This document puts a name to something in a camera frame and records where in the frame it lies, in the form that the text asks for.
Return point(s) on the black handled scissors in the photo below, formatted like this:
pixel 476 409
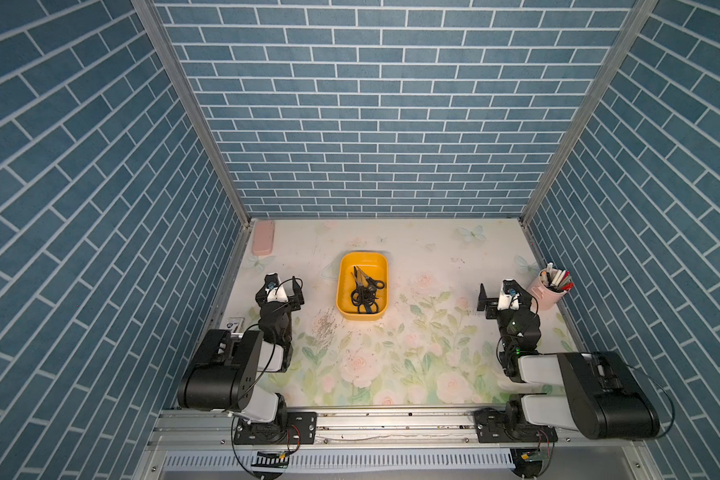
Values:
pixel 365 283

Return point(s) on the pink pencil case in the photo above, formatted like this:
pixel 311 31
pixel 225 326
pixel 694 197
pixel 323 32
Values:
pixel 263 237

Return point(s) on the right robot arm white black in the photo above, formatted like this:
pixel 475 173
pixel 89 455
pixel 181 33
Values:
pixel 601 398

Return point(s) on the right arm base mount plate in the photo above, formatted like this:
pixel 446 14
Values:
pixel 501 426

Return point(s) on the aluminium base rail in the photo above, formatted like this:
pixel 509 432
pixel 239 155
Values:
pixel 381 443

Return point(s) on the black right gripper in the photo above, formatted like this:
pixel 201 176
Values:
pixel 492 305

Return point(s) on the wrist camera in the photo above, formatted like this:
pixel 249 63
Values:
pixel 510 296
pixel 278 291

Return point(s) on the aluminium corner frame post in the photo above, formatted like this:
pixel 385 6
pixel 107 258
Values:
pixel 634 22
pixel 151 21

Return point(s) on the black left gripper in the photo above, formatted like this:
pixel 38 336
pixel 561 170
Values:
pixel 296 299

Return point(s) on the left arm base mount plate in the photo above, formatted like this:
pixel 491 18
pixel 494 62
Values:
pixel 288 427

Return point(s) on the pink pen holder cup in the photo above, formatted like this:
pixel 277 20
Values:
pixel 545 297

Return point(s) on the aluminium corner frame post right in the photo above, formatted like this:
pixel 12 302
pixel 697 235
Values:
pixel 634 22

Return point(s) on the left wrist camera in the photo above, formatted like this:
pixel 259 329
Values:
pixel 278 291

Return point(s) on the yellow plastic storage box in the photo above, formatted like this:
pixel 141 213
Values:
pixel 376 265

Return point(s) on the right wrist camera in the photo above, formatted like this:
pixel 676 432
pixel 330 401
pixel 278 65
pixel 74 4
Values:
pixel 510 296

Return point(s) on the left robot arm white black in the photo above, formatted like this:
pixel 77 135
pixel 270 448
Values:
pixel 226 370

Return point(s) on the aluminium corner frame post left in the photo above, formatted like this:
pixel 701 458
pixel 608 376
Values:
pixel 151 21

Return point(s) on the grey black scissors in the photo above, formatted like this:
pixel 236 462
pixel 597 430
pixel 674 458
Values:
pixel 365 303

